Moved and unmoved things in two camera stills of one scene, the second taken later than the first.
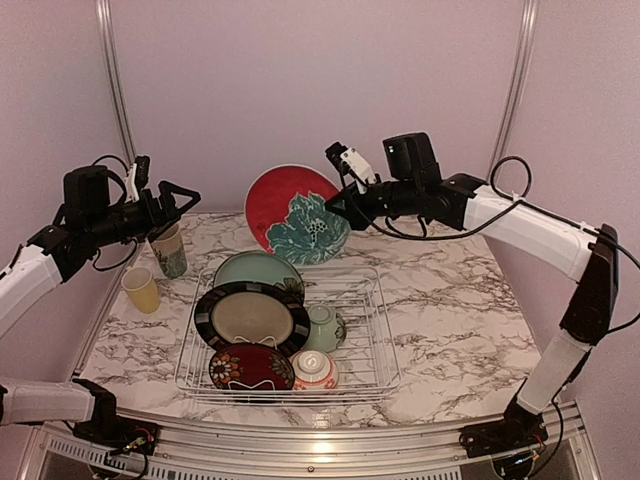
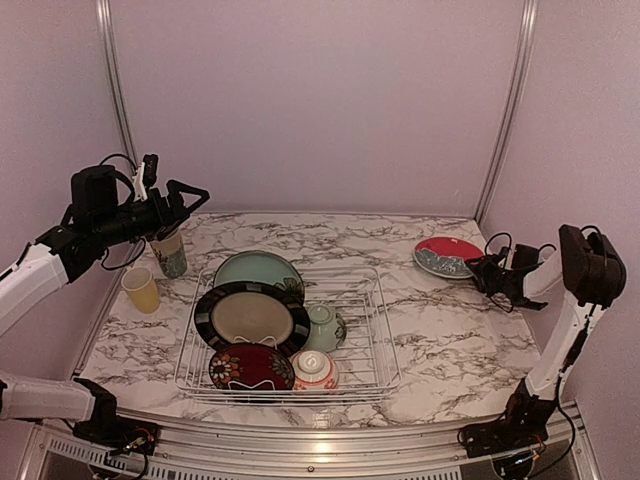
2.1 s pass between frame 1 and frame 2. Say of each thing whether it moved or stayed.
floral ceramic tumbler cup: stayed
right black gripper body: moved
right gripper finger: moved
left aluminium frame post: stayed
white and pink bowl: stayed
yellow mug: stayed
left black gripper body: stayed
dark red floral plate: stayed
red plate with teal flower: moved
